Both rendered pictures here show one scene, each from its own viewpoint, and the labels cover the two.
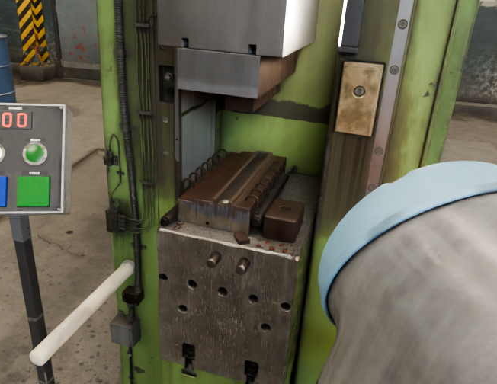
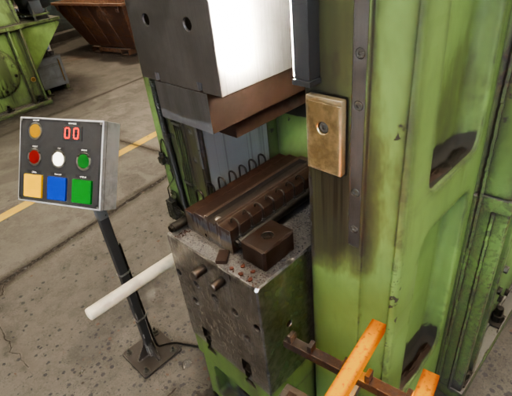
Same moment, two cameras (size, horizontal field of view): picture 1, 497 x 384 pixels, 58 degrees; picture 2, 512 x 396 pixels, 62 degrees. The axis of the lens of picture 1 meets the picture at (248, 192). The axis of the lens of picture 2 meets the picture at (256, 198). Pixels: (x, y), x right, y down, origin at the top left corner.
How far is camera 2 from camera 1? 0.65 m
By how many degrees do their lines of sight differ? 30
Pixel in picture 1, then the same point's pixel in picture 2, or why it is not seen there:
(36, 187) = (82, 188)
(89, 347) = not seen: hidden behind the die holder
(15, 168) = (71, 171)
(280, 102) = not seen: hidden behind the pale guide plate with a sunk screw
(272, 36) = (210, 76)
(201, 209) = (199, 221)
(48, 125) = (92, 138)
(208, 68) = (176, 100)
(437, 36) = (400, 69)
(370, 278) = not seen: outside the picture
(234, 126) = (287, 126)
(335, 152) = (316, 186)
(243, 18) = (188, 56)
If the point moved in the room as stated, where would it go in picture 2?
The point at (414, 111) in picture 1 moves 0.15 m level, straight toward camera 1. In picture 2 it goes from (386, 155) to (337, 187)
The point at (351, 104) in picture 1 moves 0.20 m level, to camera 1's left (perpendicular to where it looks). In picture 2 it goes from (317, 140) to (237, 129)
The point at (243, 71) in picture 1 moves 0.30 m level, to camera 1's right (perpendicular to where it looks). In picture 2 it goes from (199, 107) to (325, 121)
